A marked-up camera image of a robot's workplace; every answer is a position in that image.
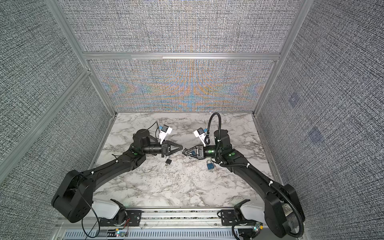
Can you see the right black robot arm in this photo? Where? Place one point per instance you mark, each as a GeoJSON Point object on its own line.
{"type": "Point", "coordinates": [273, 193]}

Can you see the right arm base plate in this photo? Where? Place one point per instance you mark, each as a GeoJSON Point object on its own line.
{"type": "Point", "coordinates": [230, 216]}

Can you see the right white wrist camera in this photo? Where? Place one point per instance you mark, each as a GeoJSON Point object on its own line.
{"type": "Point", "coordinates": [202, 134]}

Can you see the aluminium front rail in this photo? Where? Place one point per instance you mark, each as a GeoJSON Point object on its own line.
{"type": "Point", "coordinates": [167, 224]}

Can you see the blue padlock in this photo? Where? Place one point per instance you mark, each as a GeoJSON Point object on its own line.
{"type": "Point", "coordinates": [210, 165]}

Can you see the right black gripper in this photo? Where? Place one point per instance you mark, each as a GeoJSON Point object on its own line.
{"type": "Point", "coordinates": [200, 152]}

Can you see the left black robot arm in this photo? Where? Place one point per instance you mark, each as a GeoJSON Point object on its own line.
{"type": "Point", "coordinates": [74, 197]}

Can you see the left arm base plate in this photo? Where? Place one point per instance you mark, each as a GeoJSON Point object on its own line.
{"type": "Point", "coordinates": [129, 218]}

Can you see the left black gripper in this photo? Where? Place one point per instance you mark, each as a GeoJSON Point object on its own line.
{"type": "Point", "coordinates": [165, 150]}

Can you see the aluminium frame back bar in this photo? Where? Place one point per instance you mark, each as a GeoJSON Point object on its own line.
{"type": "Point", "coordinates": [181, 56]}

